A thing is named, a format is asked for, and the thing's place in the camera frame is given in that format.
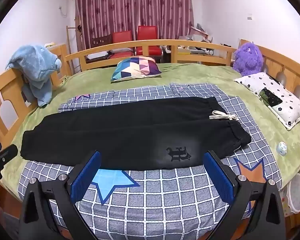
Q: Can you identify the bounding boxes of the dark wooden chair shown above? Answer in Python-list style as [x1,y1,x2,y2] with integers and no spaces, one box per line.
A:
[91,35,113,49]

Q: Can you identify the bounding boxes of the blue plush elephant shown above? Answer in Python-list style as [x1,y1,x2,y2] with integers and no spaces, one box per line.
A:
[5,44,62,107]

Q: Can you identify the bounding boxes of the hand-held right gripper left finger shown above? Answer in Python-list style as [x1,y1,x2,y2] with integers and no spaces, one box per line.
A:
[19,151,101,240]

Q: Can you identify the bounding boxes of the white flower-print pillow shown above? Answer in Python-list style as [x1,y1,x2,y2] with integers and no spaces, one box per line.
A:
[234,72,300,130]

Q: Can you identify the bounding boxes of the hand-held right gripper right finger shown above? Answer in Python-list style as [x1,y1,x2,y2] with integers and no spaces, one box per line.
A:
[203,151,293,240]

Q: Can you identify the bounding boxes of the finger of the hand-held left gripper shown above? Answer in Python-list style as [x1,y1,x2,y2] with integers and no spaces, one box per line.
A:
[0,142,19,167]

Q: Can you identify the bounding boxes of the white patterned basket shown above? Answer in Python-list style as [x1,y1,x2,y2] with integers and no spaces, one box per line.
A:
[281,172,300,218]

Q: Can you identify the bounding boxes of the dark green folded cloth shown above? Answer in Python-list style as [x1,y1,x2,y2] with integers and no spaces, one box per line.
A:
[259,88,283,107]

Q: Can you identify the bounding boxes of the purple plush toy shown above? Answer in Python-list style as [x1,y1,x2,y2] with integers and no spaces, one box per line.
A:
[232,42,264,77]

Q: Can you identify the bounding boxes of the red striped curtain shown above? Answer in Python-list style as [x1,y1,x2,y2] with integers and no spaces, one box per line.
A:
[74,0,195,52]

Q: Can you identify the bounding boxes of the small pale blue toy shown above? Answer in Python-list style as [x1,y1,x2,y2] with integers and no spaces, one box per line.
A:
[276,141,288,157]

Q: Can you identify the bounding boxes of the green blanket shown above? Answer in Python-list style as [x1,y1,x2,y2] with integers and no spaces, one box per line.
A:
[1,62,300,193]

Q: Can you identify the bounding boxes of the red chair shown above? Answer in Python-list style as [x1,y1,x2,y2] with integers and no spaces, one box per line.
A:
[136,25,163,57]
[112,30,133,55]

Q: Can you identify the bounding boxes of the colourful geometric pillow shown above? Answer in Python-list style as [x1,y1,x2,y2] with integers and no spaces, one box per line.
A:
[111,56,162,82]

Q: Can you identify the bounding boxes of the grey checkered star blanket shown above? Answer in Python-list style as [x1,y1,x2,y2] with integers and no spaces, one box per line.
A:
[17,82,282,240]

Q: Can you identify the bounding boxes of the black pants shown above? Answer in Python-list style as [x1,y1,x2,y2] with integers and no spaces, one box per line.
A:
[20,96,252,171]

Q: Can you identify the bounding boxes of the wooden bed frame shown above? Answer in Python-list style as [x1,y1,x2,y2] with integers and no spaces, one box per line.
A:
[0,39,300,230]

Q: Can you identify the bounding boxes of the wooden coat rack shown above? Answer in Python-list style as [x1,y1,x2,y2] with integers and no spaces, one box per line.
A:
[66,16,83,77]

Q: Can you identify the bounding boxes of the pile of cardboard boxes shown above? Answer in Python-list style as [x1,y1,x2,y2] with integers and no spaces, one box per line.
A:
[178,23,214,55]

